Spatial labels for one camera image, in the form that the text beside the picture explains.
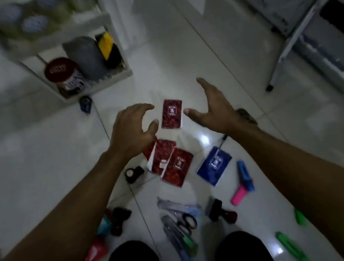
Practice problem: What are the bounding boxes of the person's right hand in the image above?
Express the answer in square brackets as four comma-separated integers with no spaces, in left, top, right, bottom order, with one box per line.
[180,71,259,140]

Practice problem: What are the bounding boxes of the person's left hand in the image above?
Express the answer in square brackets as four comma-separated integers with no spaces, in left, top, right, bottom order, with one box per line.
[103,102,164,162]

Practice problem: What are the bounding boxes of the person's left forearm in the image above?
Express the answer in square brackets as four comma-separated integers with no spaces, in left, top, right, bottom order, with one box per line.
[0,147,139,261]

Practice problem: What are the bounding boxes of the person's right forearm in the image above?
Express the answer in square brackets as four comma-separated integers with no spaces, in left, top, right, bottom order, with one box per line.
[231,112,344,261]

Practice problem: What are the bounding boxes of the red playing card pack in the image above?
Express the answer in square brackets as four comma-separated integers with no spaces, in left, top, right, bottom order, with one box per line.
[141,136,160,164]
[158,98,186,131]
[145,137,181,177]
[157,145,197,190]

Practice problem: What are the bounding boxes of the small black ink bottle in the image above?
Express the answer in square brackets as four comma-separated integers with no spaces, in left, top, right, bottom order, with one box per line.
[124,165,146,185]

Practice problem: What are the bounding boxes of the blue playing card pack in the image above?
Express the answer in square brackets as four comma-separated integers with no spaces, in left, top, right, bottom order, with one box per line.
[194,144,235,189]

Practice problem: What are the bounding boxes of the small blue tape dispenser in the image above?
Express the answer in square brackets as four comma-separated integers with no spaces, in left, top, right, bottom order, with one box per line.
[79,95,94,116]

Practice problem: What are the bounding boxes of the blue highlighter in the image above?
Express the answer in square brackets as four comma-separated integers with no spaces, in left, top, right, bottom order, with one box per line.
[237,159,255,193]

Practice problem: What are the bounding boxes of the light blue stapler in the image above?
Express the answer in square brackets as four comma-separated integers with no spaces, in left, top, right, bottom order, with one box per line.
[184,202,204,221]

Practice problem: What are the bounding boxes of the yellow and black box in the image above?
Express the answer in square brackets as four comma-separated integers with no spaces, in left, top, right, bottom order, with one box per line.
[95,30,125,71]

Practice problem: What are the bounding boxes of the pink highlighter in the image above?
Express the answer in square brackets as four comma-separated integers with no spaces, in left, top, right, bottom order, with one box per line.
[229,180,256,207]

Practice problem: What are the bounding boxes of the grey cloth roll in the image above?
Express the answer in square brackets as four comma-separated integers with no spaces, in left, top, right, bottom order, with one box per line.
[61,34,110,85]

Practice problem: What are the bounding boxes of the black and red rubber stamp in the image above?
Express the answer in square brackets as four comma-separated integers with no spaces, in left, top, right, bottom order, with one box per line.
[204,194,239,228]

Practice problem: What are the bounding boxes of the red-lidded jar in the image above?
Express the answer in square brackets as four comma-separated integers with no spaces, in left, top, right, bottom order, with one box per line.
[42,55,88,99]

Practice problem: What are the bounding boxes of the teal marker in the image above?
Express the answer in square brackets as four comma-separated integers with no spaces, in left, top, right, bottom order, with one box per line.
[95,214,114,238]

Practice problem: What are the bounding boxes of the green and grey utility knife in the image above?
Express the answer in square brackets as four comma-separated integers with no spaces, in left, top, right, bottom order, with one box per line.
[161,212,201,261]

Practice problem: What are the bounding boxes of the white plastic shelf rack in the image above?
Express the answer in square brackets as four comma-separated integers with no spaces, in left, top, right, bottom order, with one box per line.
[0,0,137,112]

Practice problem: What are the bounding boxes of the short green highlighter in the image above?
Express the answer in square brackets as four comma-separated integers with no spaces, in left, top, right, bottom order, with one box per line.
[294,208,308,227]

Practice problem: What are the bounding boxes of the person's right leg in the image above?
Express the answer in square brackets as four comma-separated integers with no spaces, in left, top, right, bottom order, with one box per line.
[209,227,278,261]

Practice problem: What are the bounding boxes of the group of cans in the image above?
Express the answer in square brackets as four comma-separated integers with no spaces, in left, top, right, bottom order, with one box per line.
[0,0,101,42]

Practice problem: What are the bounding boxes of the long green highlighter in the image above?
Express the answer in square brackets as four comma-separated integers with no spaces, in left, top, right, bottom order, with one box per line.
[275,228,310,261]

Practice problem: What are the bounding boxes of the black-handled scissors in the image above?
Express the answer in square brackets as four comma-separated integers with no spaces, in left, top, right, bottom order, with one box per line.
[169,206,200,239]

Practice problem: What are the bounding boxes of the grey metal frame stand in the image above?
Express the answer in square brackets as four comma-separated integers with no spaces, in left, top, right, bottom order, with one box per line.
[206,0,344,126]

